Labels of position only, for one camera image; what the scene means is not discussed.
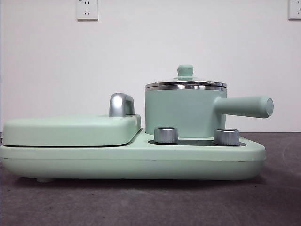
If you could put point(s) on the glass lid with green knob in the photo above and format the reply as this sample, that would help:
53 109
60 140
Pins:
185 70

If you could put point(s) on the white wall socket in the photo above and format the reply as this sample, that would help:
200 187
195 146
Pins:
295 9
87 9

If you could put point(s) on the silver control knob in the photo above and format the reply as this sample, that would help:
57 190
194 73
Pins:
164 135
225 136

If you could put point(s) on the mint green breakfast maker base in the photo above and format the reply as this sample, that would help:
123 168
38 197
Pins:
70 162

